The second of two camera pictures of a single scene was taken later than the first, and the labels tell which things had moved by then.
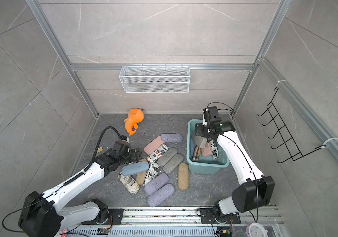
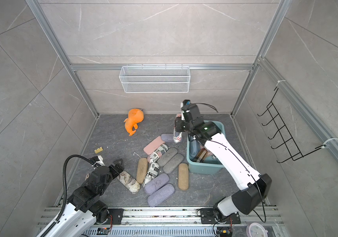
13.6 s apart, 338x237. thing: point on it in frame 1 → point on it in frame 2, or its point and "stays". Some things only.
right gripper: (198, 130) → (178, 125)
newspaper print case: (130, 183) stays
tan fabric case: (183, 176) stays
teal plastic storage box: (205, 166) stays
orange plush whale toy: (135, 116) stays
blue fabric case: (135, 168) → (194, 148)
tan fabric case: (141, 177) stays
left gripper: (135, 157) → (120, 167)
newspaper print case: (151, 173) stays
